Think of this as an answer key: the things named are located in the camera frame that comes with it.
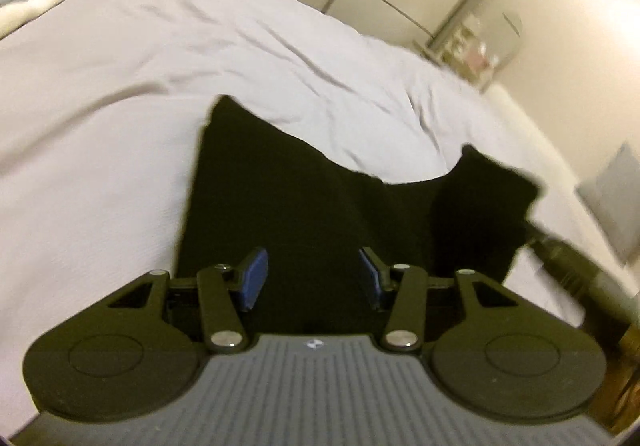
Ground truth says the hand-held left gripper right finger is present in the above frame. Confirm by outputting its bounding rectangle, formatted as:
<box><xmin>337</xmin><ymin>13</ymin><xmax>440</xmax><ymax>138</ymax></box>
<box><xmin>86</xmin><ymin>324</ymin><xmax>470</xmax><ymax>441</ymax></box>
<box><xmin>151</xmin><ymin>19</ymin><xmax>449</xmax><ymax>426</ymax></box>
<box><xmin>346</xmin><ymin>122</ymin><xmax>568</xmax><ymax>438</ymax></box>
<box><xmin>357</xmin><ymin>246</ymin><xmax>522</xmax><ymax>355</ymax></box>

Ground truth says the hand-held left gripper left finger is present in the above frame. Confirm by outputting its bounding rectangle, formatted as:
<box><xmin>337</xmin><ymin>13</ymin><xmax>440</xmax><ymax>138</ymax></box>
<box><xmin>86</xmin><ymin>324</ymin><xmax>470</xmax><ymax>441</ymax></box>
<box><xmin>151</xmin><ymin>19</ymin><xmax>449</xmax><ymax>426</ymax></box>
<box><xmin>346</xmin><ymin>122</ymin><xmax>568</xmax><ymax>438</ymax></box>
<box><xmin>106</xmin><ymin>246</ymin><xmax>271</xmax><ymax>356</ymax></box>

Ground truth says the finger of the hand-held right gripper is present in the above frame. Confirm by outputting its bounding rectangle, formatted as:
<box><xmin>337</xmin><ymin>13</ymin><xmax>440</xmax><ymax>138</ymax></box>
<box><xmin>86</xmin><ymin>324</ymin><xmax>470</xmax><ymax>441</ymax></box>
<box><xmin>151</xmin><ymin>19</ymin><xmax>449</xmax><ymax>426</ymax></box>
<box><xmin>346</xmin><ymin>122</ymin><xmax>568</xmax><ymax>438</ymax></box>
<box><xmin>521</xmin><ymin>217</ymin><xmax>552</xmax><ymax>253</ymax></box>

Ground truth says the black garment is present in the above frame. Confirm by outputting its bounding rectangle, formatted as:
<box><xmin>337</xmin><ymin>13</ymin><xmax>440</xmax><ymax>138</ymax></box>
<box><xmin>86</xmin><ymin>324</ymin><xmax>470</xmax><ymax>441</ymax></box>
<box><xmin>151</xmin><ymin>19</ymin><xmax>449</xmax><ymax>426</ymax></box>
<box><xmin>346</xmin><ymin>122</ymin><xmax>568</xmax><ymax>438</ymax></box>
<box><xmin>176</xmin><ymin>95</ymin><xmax>543</xmax><ymax>334</ymax></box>

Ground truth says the grey cushion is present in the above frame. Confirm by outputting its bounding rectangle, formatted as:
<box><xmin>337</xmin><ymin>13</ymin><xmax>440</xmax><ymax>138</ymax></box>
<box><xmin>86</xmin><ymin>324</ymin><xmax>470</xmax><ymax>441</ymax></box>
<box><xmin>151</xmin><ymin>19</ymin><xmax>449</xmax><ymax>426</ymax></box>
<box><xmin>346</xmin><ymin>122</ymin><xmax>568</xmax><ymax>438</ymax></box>
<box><xmin>575</xmin><ymin>142</ymin><xmax>640</xmax><ymax>268</ymax></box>

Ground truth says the white bed sheet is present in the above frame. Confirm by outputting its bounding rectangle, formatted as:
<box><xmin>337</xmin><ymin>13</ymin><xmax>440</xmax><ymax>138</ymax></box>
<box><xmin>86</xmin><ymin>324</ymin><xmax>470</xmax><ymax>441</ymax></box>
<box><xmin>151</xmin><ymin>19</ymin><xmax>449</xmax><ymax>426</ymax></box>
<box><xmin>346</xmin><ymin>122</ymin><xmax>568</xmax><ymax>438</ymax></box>
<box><xmin>0</xmin><ymin>0</ymin><xmax>621</xmax><ymax>427</ymax></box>

